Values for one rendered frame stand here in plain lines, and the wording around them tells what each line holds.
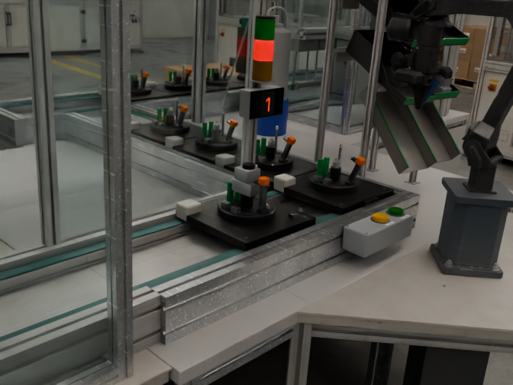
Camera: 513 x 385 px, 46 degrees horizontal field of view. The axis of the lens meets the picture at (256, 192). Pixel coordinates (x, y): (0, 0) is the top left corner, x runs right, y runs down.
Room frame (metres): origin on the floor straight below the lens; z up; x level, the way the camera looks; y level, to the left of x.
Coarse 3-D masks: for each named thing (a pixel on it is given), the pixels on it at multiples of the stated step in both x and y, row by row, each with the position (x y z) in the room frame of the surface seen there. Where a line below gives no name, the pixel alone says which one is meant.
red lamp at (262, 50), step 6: (258, 42) 1.52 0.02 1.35; (264, 42) 1.52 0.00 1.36; (270, 42) 1.52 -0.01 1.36; (258, 48) 1.52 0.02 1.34; (264, 48) 1.52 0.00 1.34; (270, 48) 1.53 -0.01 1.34; (258, 54) 1.52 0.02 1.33; (264, 54) 1.52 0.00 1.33; (270, 54) 1.53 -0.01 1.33; (264, 60) 1.52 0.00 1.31; (270, 60) 1.53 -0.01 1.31
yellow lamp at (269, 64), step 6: (258, 60) 1.53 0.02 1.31; (258, 66) 1.52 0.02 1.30; (264, 66) 1.52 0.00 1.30; (270, 66) 1.53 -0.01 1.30; (252, 72) 1.54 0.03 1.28; (258, 72) 1.52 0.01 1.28; (264, 72) 1.52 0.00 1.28; (270, 72) 1.53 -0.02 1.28; (252, 78) 1.54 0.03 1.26; (258, 78) 1.52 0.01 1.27; (264, 78) 1.52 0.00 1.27; (270, 78) 1.53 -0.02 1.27
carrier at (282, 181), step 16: (320, 160) 1.61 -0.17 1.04; (336, 160) 1.59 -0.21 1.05; (288, 176) 1.59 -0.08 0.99; (304, 176) 1.66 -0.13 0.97; (320, 176) 1.57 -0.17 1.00; (336, 176) 1.59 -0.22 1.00; (288, 192) 1.55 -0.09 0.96; (304, 192) 1.53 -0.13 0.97; (320, 192) 1.53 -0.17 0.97; (336, 192) 1.53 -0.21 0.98; (352, 192) 1.54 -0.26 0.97; (368, 192) 1.56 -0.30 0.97; (384, 192) 1.57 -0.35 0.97; (336, 208) 1.44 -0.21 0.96; (352, 208) 1.46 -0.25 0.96
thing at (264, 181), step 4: (260, 176) 1.32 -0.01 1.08; (264, 176) 1.32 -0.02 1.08; (256, 180) 1.33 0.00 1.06; (260, 180) 1.31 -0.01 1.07; (264, 180) 1.31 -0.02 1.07; (268, 180) 1.32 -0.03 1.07; (260, 184) 1.31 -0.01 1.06; (264, 184) 1.31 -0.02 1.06; (268, 184) 1.32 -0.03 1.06; (260, 188) 1.32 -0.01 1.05; (264, 188) 1.31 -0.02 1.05; (260, 192) 1.31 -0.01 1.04; (264, 192) 1.31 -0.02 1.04; (260, 196) 1.31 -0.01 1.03; (264, 196) 1.31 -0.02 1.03; (260, 200) 1.31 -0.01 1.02; (264, 200) 1.31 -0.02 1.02; (260, 204) 1.31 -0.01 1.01; (264, 204) 1.31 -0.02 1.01; (260, 208) 1.31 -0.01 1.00; (264, 208) 1.31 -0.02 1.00
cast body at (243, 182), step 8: (240, 168) 1.35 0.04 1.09; (248, 168) 1.34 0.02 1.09; (256, 168) 1.35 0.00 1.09; (240, 176) 1.34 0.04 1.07; (248, 176) 1.33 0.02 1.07; (256, 176) 1.35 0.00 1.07; (232, 184) 1.36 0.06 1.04; (240, 184) 1.34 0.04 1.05; (248, 184) 1.32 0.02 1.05; (256, 184) 1.33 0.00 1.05; (240, 192) 1.34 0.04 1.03; (248, 192) 1.32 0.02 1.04; (256, 192) 1.33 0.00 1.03
